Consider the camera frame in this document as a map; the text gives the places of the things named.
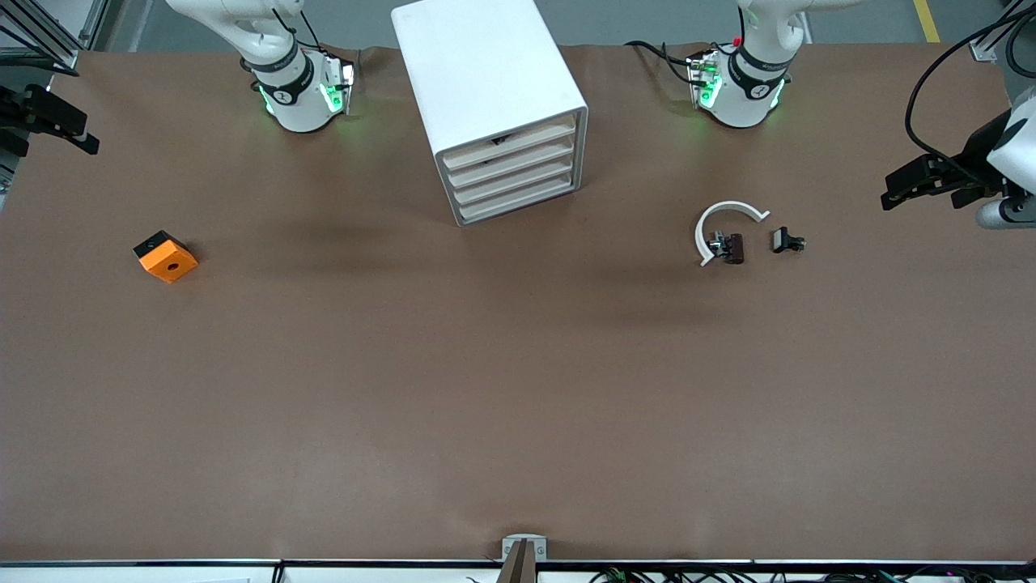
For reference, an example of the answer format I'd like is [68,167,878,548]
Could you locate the orange and black button housing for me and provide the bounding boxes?
[133,230,199,284]

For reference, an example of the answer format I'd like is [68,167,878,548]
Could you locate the yellow floor tape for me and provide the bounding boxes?
[915,0,944,43]

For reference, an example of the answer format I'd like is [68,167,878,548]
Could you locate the dark brown small component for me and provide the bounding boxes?
[707,232,745,266]

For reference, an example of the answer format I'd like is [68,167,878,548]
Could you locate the brown table cover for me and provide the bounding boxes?
[0,42,1036,564]

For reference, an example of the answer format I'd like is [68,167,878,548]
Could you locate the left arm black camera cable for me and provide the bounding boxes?
[905,6,1036,175]

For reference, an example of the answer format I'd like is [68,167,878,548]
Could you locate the aluminium frame profile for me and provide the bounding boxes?
[970,0,1036,62]
[0,0,110,72]

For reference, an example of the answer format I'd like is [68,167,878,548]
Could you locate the white curved ring part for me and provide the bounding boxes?
[694,200,771,268]

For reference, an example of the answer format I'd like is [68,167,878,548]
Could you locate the black cable at arm base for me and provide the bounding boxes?
[625,39,701,86]

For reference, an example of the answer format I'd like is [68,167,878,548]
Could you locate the table edge rail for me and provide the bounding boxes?
[0,557,1036,583]

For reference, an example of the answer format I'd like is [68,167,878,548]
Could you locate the grey metal bracket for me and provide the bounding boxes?
[502,534,547,561]

